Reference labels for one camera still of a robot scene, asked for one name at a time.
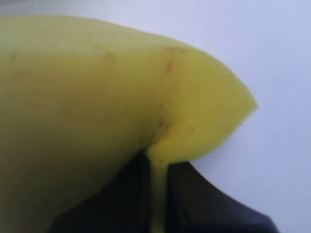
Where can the yellow sponge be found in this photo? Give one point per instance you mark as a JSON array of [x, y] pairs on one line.
[[80, 97]]

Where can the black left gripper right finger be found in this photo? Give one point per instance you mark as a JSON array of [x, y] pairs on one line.
[[194, 205]]

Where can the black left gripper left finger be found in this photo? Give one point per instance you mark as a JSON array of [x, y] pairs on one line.
[[122, 206]]

